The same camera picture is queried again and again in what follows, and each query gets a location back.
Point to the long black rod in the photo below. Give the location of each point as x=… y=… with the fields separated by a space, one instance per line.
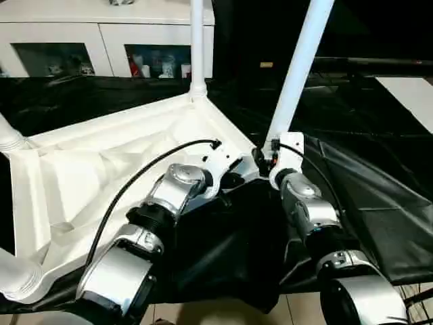
x=372 y=61

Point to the flat white board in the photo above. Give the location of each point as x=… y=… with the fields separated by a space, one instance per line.
x=412 y=98

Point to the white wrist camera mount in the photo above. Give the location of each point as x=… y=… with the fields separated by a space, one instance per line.
x=220 y=159
x=291 y=149

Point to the black work mat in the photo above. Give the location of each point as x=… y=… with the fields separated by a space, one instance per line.
x=355 y=162

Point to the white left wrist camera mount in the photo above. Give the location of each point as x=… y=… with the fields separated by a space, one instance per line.
x=220 y=159

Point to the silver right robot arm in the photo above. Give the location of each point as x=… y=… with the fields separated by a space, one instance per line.
x=311 y=203

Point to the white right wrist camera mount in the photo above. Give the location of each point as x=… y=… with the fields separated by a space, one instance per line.
x=291 y=149

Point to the white glass door cabinet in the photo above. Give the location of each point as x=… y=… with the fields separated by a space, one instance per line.
x=101 y=20

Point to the small yellow label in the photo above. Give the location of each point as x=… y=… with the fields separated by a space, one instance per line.
x=267 y=64

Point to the white plastic table leg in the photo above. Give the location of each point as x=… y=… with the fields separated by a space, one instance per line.
x=297 y=67
x=17 y=271
x=11 y=135
x=197 y=50

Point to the small grey patterned ornament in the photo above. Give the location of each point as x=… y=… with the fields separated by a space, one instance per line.
x=121 y=2

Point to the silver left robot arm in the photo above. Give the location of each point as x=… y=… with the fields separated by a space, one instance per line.
x=135 y=254

